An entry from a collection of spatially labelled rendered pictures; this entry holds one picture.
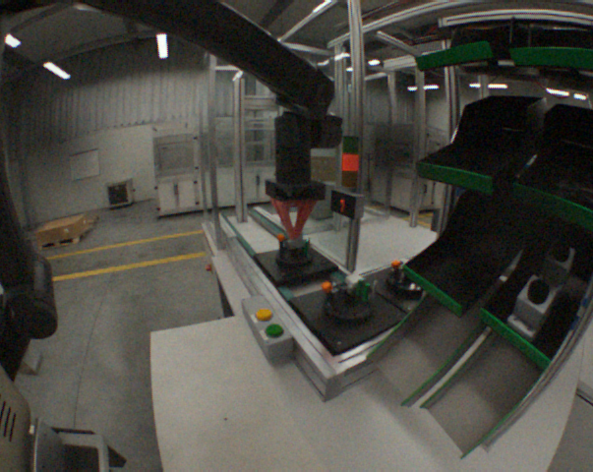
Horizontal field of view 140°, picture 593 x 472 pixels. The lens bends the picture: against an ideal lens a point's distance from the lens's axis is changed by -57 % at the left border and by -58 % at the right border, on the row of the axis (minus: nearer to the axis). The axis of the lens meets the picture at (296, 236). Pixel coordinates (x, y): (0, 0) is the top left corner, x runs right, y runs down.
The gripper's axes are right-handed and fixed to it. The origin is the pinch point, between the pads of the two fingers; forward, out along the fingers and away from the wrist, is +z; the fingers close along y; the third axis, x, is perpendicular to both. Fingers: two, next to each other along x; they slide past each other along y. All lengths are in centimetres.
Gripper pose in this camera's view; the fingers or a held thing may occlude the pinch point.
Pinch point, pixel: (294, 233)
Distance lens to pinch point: 43.6
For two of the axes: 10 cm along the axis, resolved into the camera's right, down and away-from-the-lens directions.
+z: 0.1, 9.4, 3.5
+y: -4.5, -3.1, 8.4
